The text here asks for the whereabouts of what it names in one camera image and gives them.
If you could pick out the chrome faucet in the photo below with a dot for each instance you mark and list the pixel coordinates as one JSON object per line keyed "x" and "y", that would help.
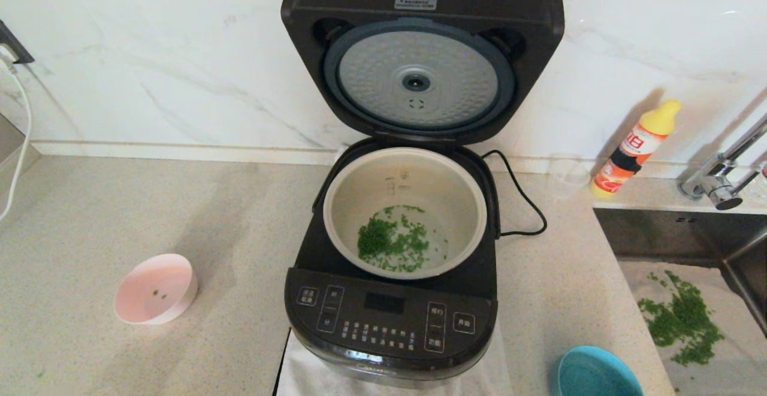
{"x": 713, "y": 186}

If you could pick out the grey wall socket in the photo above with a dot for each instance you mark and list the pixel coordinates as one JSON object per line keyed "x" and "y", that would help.
{"x": 13, "y": 44}

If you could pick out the blue bowl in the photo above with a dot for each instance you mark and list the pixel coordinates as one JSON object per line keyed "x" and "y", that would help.
{"x": 593, "y": 378}

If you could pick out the clear plastic water bottle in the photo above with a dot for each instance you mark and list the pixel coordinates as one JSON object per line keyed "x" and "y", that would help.
{"x": 761, "y": 181}

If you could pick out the white towel under cooker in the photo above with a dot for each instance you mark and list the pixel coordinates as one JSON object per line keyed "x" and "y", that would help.
{"x": 311, "y": 381}

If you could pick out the green grains on sink towel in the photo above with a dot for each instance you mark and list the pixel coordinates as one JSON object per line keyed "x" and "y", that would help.
{"x": 683, "y": 321}

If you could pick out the grey metal panel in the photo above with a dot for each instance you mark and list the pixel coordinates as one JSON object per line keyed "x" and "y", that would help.
{"x": 7, "y": 141}

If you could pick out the yellow orange squeeze bottle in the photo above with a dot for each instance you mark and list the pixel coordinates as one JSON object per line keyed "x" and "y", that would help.
{"x": 635, "y": 147}

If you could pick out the clear plastic cup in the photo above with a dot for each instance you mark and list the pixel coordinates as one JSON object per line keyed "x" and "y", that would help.
{"x": 569, "y": 175}

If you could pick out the pink bowl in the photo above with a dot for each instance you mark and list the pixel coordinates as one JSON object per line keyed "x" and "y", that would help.
{"x": 144, "y": 306}

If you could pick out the white towel in sink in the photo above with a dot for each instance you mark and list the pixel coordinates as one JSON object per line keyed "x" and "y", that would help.
{"x": 719, "y": 378}

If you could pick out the white inner pot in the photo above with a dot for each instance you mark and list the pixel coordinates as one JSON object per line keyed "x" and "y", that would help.
{"x": 443, "y": 192}

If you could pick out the black rice cooker base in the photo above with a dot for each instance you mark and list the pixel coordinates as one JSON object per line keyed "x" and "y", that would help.
{"x": 383, "y": 318}

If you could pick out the stainless steel sink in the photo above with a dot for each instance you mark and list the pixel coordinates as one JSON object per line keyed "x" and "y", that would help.
{"x": 659, "y": 234}

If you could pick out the chopped green vegetables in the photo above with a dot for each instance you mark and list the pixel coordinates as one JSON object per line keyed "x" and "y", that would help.
{"x": 374, "y": 240}

